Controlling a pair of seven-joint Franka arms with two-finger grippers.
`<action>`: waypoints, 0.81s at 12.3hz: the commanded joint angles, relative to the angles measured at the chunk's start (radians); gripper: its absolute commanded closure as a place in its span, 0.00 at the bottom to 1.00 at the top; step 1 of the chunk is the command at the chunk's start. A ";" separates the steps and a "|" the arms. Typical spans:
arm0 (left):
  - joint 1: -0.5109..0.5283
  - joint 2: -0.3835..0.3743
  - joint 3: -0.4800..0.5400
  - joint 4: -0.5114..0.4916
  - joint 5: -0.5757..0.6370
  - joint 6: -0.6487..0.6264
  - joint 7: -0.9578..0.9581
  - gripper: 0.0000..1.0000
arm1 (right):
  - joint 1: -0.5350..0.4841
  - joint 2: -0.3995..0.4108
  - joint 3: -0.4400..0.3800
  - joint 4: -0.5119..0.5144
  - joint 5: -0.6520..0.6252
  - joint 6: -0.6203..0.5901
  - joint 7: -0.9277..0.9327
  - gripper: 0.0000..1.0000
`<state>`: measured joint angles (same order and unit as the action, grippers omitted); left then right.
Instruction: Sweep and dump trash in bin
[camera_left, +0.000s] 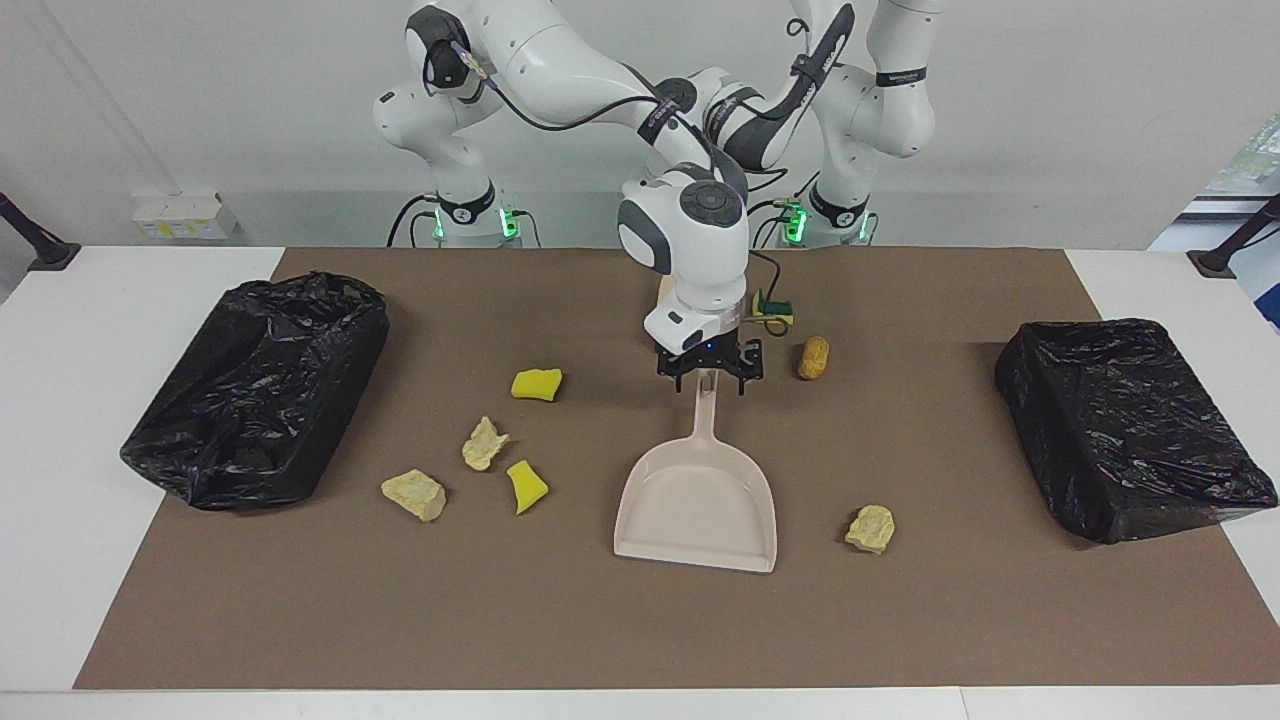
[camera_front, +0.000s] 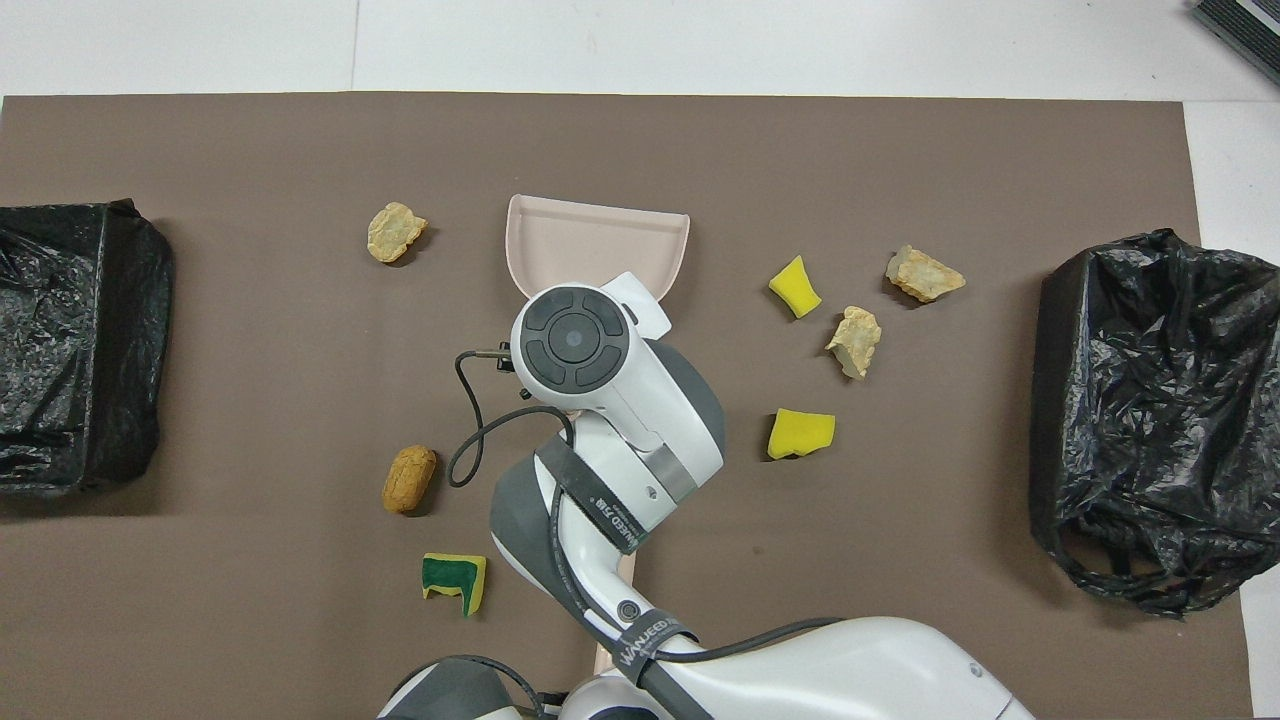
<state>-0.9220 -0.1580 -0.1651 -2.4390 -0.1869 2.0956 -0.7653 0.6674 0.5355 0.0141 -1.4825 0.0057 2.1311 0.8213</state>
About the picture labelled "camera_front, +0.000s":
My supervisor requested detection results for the beige plastic dustpan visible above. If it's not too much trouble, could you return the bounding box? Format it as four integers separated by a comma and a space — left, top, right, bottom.
505, 194, 691, 301

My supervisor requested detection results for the brown oval toy bun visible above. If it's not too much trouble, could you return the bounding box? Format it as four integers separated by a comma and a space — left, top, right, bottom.
382, 445, 438, 514

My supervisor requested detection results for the green and yellow sponge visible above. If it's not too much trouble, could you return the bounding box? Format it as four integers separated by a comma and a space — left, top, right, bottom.
421, 552, 488, 617

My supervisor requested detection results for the open crumpled black bag bin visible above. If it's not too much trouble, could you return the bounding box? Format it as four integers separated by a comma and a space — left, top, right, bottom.
1030, 228, 1280, 619

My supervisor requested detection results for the smooth black bag bin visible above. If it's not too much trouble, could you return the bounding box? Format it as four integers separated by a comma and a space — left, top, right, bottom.
0, 198, 176, 498

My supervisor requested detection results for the yellow wedge sponge piece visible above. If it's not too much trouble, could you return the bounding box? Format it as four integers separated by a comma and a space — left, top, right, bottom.
769, 255, 823, 319

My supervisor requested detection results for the yellow rectangular sponge piece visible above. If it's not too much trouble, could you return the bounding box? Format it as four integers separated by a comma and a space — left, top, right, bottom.
767, 408, 836, 461

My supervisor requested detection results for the pale beige crumpled chunk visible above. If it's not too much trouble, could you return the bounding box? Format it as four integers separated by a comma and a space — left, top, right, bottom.
886, 245, 967, 303
826, 306, 883, 381

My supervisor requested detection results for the brown table mat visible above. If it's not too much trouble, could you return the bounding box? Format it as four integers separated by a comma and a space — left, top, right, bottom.
0, 92, 1256, 720

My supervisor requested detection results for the dark grey ribbed device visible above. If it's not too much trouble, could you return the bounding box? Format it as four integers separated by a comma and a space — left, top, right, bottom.
1190, 0, 1280, 86

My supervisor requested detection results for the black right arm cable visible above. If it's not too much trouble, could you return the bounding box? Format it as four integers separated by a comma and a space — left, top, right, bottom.
447, 345, 846, 666

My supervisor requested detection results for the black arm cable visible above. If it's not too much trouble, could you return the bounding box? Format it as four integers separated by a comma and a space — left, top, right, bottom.
447, 345, 846, 666
440, 655, 546, 716

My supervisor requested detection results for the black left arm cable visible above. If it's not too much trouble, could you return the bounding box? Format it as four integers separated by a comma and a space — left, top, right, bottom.
440, 655, 546, 716

